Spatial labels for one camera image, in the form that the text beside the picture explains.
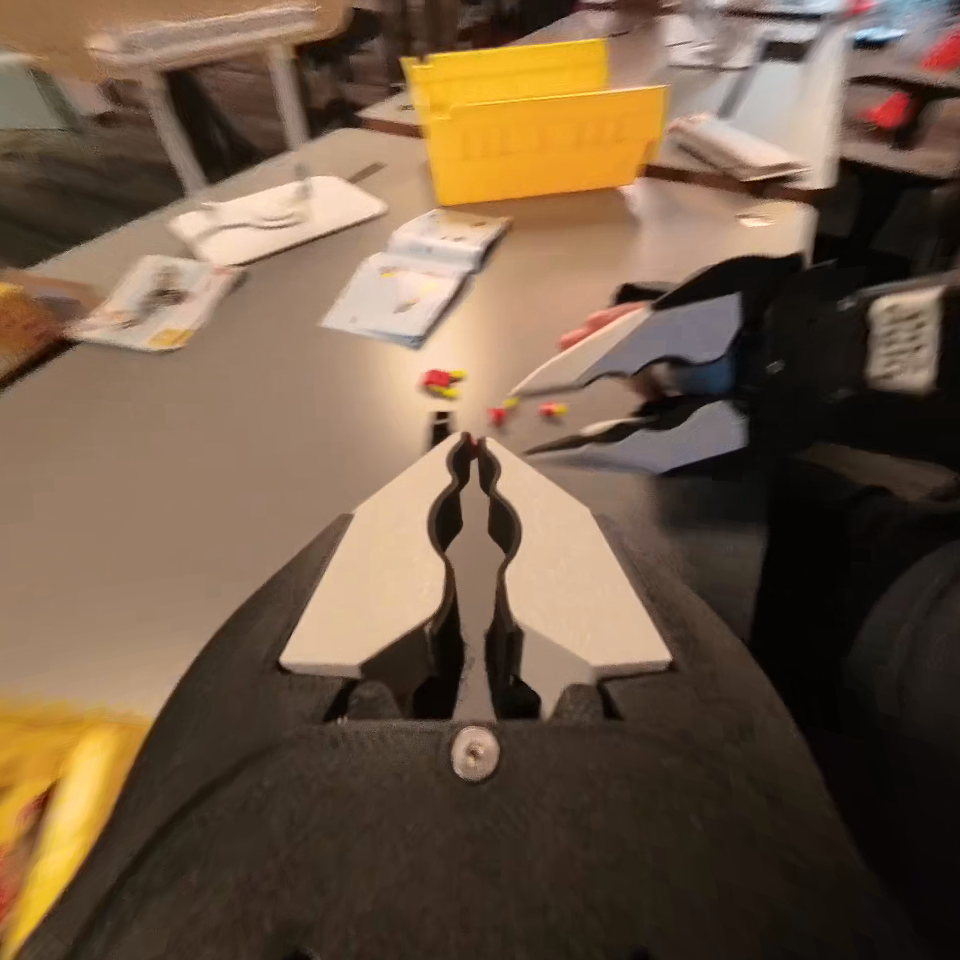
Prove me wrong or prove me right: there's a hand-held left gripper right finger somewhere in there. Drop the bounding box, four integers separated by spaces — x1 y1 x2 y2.
476 436 675 721

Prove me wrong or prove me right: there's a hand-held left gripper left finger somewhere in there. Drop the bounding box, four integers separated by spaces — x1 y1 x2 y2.
279 432 471 721

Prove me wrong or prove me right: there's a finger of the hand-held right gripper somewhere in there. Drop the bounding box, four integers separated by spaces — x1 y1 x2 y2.
525 399 751 477
510 292 745 399

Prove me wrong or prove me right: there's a colourful toy set box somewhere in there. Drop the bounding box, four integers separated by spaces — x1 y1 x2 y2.
0 281 80 385

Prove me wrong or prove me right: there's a person's right hand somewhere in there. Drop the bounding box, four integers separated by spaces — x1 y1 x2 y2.
558 300 650 352

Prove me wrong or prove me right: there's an open instruction booklet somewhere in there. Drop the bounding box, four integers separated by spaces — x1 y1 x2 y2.
320 208 515 351

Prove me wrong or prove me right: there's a closed instruction booklet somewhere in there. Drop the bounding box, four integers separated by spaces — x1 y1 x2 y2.
66 255 247 354

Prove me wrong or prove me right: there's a wooden book stand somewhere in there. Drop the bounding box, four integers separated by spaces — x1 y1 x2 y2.
86 0 391 269

